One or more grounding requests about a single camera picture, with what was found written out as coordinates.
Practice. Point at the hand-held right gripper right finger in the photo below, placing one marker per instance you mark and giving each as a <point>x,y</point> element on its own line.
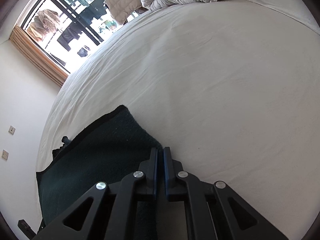
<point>165,170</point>

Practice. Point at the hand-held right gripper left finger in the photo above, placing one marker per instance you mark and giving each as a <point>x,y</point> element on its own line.
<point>155,170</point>

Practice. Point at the dark green sweater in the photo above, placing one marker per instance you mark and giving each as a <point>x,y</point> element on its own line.
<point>100,155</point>

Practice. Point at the row of hanging clothes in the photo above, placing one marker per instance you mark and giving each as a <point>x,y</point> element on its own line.
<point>72,33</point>

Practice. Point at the white sheeted bed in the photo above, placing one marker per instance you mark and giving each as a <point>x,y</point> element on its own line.
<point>212,85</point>

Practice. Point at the small black hanging garment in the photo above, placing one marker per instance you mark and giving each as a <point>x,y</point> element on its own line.
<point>83,51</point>

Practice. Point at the beige curtain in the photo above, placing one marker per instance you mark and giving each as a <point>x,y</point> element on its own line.
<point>40,55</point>

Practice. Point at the beige puffer vest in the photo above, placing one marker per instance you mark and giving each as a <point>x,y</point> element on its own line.
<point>122,5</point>

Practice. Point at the white wall socket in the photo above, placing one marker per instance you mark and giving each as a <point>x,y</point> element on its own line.
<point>5,154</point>
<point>11,129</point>

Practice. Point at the black balcony door frame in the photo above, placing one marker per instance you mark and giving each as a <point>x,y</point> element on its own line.
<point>65,9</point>

